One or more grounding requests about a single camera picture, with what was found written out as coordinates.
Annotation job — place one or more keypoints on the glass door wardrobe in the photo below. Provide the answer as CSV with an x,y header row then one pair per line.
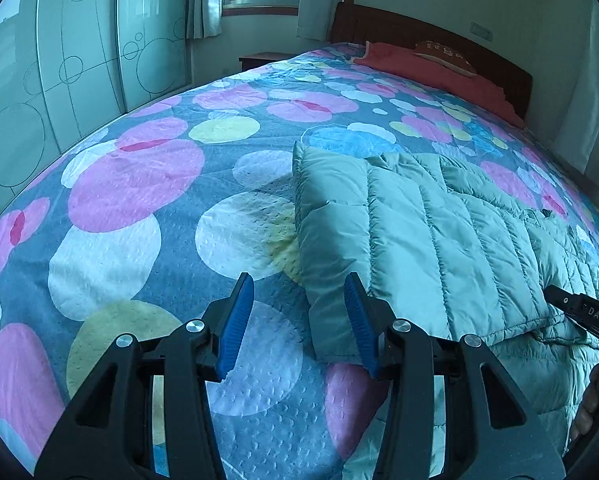
x,y
79,60

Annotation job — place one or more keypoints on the dark wooden headboard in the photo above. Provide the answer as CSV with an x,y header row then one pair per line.
x,y
379,22

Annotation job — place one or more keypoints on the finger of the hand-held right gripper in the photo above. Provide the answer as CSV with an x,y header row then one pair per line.
x,y
560,300

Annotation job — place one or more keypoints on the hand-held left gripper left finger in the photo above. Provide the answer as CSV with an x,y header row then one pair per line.
x,y
235,325

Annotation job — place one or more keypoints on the wooden nightstand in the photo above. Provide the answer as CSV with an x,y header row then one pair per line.
x,y
264,58

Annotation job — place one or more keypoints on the person's right hand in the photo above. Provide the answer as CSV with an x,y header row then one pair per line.
x,y
585,410

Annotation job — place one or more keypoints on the bed with circle-pattern cover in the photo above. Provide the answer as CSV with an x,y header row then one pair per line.
x,y
129,185

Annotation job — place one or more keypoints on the brown printed pillow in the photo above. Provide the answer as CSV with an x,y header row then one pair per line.
x,y
444,55

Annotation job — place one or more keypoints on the red blanket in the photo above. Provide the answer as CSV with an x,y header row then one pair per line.
x,y
429,74

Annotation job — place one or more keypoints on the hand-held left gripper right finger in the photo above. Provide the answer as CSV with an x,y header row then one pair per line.
x,y
360,325

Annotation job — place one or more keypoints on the white wall switch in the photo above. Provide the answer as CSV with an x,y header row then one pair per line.
x,y
482,31

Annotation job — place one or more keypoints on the light green puffer jacket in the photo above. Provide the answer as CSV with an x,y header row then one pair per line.
x,y
404,235

